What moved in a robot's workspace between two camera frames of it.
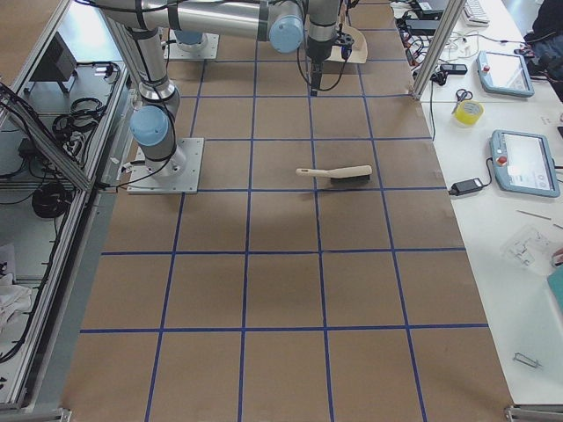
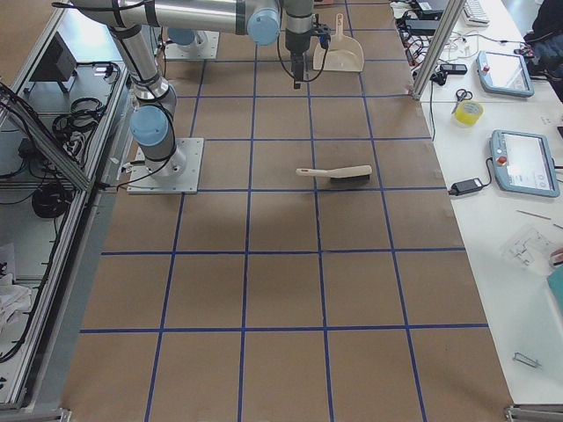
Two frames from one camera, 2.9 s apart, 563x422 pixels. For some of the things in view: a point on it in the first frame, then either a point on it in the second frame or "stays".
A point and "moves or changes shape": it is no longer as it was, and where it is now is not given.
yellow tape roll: (469, 112) stays
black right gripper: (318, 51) -> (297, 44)
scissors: (462, 95) stays
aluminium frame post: (454, 9) stays
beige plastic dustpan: (359, 53) moves or changes shape
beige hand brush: (341, 175) stays
